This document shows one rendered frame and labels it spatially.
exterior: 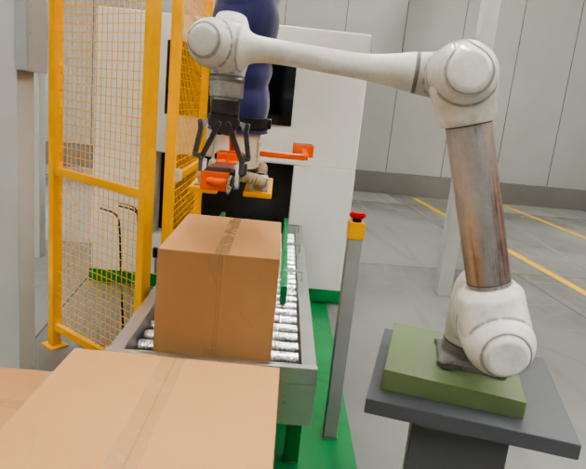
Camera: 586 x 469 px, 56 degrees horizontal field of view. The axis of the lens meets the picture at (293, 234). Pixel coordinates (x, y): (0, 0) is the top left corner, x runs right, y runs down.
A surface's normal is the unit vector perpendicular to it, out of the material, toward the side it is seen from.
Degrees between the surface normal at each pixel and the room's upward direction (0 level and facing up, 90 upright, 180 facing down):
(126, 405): 0
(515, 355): 97
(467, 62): 85
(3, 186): 90
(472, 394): 90
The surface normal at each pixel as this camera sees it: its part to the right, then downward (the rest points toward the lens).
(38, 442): 0.10, -0.97
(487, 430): -0.26, 0.19
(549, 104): 0.09, 0.23
